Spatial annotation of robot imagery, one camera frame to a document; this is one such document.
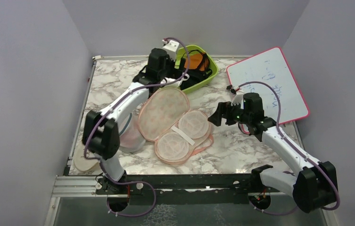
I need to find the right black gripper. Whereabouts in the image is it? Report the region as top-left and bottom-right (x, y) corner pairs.
(208, 100), (251, 126)

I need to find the orange bra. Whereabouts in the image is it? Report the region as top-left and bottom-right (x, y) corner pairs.
(181, 49), (210, 72)

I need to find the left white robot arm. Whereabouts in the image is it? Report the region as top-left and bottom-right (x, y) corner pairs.
(82, 48), (175, 194)

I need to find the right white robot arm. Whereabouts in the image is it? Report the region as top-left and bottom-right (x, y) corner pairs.
(208, 93), (340, 213)

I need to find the white satin bra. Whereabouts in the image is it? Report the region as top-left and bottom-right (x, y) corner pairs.
(161, 74), (190, 88)

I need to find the black bra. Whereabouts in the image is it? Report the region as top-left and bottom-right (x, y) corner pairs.
(180, 69), (213, 90)

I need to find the white mesh laundry bag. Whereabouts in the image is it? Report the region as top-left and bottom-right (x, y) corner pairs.
(119, 113), (146, 153)

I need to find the beige bra cup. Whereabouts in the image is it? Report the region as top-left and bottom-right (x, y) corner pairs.
(73, 143), (99, 172)

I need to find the green plastic basin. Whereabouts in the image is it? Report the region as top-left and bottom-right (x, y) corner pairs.
(175, 45), (219, 94)

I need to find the pink framed whiteboard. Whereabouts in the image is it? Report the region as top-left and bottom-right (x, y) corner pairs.
(226, 47), (310, 124)

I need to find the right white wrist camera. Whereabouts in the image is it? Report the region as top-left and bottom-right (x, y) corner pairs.
(231, 94), (243, 106)

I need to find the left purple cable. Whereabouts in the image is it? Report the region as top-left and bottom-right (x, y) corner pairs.
(83, 37), (192, 161)

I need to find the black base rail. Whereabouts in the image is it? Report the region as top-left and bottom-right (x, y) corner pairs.
(95, 174), (277, 205)

